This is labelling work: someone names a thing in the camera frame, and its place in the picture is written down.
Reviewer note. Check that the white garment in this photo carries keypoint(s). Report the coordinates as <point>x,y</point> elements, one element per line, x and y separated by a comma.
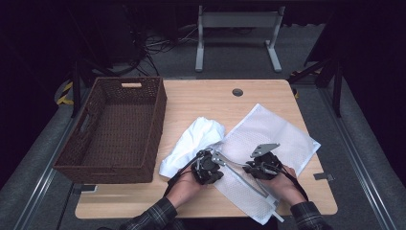
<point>194,140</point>

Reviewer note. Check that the grey metal table frame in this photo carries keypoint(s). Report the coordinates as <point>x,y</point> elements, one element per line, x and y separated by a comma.
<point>237,19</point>

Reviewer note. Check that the person's right hand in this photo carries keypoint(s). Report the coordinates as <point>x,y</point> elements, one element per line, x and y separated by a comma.
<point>285,188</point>

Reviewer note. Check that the white mesh laundry bag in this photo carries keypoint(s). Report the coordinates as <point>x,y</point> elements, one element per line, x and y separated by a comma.
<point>271,134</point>

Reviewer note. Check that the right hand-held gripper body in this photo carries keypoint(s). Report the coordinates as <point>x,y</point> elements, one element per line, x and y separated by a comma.
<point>266,163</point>

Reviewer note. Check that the grey table grommet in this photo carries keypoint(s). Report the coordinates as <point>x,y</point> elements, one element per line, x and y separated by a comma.
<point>237,92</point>

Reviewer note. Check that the metal floor rail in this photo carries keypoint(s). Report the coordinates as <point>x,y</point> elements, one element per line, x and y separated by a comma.
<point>360,166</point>
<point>44,188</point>

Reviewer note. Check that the black metal stand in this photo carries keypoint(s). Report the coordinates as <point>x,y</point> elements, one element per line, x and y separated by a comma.
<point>76,86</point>
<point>336,89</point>

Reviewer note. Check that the person's left hand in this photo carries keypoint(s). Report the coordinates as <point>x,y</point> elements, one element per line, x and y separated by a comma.
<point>185,188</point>

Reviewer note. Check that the brown wicker basket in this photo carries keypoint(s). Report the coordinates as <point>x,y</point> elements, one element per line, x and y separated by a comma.
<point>95,150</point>

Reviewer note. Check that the grey metal table bracket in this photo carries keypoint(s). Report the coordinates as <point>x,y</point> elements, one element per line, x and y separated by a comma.
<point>322,176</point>
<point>84,189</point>

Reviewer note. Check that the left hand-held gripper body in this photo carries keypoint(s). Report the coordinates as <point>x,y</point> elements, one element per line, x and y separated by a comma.
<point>206,167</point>

